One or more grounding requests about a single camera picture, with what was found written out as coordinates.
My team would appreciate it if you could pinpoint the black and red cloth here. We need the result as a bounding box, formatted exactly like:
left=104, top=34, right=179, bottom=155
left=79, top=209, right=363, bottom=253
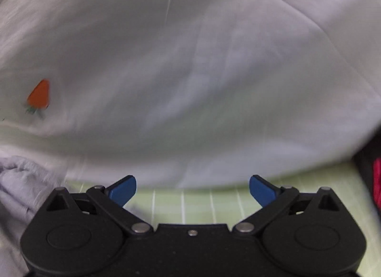
left=351, top=127, right=381, bottom=215

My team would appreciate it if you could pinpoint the grey carrot print quilt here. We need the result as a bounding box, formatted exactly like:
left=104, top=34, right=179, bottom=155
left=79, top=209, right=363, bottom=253
left=0, top=0, right=381, bottom=190

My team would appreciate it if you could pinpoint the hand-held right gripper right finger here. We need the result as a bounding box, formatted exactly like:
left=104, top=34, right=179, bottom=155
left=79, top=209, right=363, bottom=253
left=231, top=175, right=343, bottom=237

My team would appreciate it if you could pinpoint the grey sweatshirt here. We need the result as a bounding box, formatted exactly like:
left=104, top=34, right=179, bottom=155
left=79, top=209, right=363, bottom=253
left=0, top=145, right=70, bottom=277

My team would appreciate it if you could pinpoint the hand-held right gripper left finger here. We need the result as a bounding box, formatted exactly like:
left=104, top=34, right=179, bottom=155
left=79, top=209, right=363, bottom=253
left=45, top=175, right=154, bottom=237

